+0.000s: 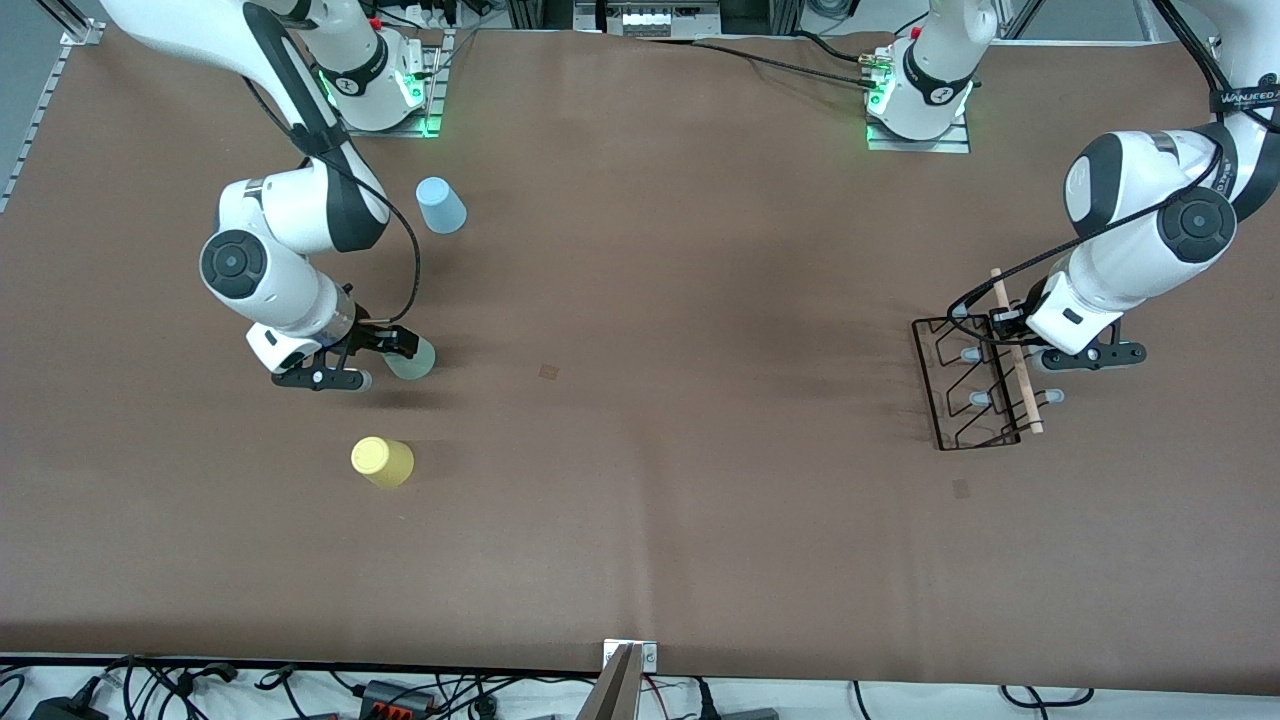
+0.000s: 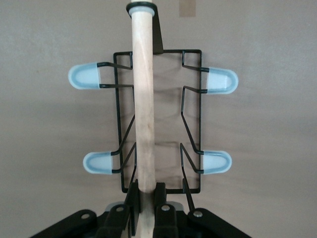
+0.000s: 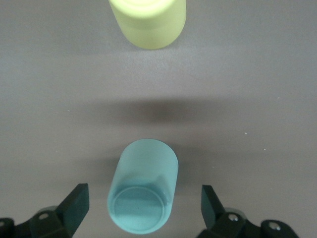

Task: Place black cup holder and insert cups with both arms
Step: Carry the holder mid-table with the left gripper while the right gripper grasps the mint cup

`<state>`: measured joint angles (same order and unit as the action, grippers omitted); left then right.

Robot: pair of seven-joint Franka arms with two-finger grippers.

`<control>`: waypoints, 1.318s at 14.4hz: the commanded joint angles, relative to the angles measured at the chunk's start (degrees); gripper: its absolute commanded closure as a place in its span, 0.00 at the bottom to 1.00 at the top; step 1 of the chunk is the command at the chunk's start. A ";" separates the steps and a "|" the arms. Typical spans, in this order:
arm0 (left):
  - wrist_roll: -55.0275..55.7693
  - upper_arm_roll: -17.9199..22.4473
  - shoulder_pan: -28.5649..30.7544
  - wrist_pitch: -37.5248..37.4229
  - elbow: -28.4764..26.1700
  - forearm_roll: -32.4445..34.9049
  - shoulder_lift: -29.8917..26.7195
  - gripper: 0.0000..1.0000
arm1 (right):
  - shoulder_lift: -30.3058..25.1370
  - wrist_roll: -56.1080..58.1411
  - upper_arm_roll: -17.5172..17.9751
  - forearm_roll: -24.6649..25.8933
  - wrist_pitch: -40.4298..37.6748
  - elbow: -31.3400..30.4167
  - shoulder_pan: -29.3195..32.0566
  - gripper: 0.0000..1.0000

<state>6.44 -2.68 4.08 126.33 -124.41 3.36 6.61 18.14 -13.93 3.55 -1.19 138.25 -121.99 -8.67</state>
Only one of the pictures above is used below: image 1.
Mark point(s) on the yellow plastic cup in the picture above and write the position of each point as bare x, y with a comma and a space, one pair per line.
380, 460

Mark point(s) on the grey wedge-shaped beam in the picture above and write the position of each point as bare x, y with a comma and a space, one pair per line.
615, 695

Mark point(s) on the light blue plastic cup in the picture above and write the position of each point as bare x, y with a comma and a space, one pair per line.
440, 205

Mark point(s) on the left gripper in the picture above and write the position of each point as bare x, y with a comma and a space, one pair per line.
1012, 323

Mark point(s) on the perforated aluminium rail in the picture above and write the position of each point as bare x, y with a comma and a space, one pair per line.
35, 120

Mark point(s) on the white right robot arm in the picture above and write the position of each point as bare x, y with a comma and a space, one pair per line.
290, 210

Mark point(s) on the black power adapter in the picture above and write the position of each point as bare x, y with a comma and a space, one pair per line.
65, 710

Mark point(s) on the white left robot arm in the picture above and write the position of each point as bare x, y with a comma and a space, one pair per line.
1130, 260

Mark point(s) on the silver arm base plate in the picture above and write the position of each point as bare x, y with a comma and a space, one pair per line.
430, 100
915, 142

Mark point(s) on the black power strip orange switches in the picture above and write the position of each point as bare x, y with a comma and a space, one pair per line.
395, 700

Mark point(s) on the small silver metal bracket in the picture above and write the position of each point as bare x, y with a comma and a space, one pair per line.
648, 655

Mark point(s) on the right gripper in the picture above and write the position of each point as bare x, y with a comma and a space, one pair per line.
372, 338

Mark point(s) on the brown table cover sheet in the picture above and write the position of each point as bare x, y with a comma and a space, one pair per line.
700, 520

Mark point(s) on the aluminium profile post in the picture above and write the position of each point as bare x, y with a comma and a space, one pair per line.
75, 25

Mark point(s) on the mint green plastic cup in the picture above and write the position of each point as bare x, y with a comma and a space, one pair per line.
412, 366

